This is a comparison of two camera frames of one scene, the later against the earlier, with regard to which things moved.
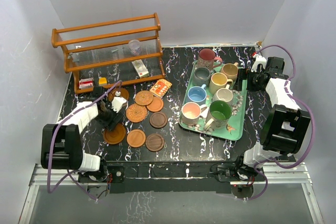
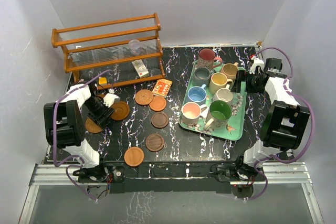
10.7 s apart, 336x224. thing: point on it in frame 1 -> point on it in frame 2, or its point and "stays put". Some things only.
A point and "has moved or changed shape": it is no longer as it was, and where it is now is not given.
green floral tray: (216, 101) stays put
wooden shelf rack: (112, 53) stays put
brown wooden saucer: (115, 136) has moved or changed shape
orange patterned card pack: (160, 87) stays put
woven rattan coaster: (144, 97) stays put
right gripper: (243, 74) stays put
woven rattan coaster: (136, 113) -> (91, 127)
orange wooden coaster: (136, 138) -> (134, 156)
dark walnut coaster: (158, 119) stays put
